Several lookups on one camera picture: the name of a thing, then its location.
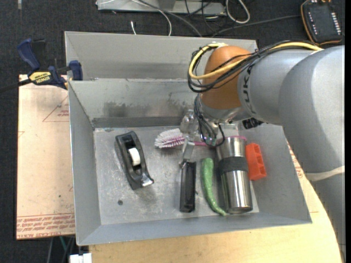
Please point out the pink and white brush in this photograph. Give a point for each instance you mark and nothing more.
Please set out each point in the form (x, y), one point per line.
(170, 140)

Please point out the orange plastic block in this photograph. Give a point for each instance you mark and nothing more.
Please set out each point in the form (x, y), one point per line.
(256, 162)

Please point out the grey metal bin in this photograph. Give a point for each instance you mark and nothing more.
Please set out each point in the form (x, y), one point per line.
(109, 157)

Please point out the green toy chili pepper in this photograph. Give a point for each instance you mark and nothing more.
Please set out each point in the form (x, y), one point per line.
(208, 182)

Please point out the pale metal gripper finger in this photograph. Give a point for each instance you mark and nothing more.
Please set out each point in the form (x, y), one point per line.
(189, 151)

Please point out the steel tumbler with black band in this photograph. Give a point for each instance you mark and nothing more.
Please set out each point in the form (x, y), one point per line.
(235, 185)

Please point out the black cylinder on white bracket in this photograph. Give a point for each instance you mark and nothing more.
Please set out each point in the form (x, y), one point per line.
(251, 123)

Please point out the brown cardboard board red print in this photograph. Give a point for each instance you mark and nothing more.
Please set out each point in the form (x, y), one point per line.
(44, 152)

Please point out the black flat block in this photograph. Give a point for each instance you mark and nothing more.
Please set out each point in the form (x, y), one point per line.
(188, 188)

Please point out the black tape dispenser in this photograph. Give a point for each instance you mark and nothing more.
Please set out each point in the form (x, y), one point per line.
(131, 160)

